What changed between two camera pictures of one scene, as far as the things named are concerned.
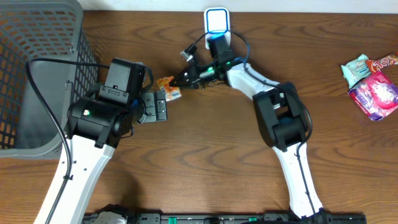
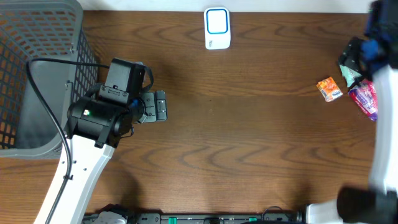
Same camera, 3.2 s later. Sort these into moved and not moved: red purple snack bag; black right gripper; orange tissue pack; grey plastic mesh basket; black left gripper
Moved: black right gripper; orange tissue pack
Not moved: grey plastic mesh basket; black left gripper; red purple snack bag
